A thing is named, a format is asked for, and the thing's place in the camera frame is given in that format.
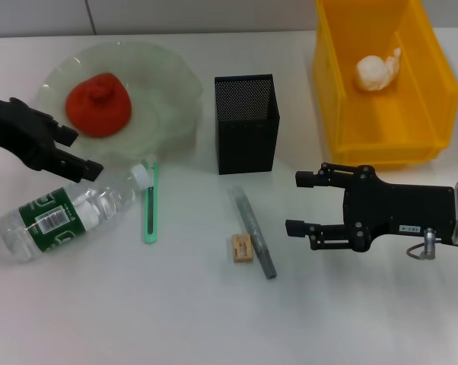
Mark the tan rectangular eraser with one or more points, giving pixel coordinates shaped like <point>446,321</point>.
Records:
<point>243,249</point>

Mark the grey marker pen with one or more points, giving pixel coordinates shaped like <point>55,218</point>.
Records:
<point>252,224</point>

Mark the yellow plastic storage bin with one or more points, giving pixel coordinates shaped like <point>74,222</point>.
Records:
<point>366,125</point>

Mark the red-orange toy orange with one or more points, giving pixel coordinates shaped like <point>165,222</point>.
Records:
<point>99,110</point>

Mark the pale green glass fruit plate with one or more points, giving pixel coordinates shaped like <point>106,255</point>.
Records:
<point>164,95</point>

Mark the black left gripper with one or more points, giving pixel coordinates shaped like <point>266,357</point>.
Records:
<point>12,129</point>

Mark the white paper ball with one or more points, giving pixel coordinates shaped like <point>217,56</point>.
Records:
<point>373,74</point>

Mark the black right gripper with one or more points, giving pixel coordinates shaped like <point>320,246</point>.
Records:
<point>396,209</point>

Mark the black mesh pen holder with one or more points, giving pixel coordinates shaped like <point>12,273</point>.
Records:
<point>248,144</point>

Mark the green utility knife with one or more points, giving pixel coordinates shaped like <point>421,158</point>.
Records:
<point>151,213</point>

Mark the clear bottle with green label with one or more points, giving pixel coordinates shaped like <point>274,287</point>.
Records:
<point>54,216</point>

